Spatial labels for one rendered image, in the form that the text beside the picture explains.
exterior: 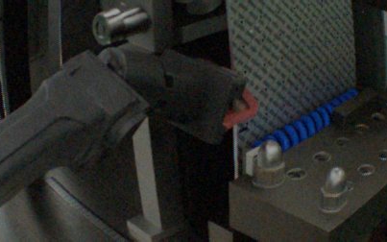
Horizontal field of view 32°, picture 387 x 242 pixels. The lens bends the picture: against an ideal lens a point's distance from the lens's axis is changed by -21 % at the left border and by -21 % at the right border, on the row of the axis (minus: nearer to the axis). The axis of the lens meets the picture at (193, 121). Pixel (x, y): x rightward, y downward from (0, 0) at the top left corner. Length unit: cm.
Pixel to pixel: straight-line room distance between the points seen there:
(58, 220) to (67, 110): 42
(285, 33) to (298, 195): 19
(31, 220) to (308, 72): 42
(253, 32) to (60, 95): 29
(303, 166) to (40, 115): 36
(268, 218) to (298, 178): 6
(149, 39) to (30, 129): 33
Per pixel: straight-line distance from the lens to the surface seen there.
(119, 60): 72
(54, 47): 118
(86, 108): 62
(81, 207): 104
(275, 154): 80
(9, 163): 53
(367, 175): 82
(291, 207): 77
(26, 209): 104
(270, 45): 86
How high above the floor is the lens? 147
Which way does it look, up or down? 27 degrees down
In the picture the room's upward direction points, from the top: 4 degrees counter-clockwise
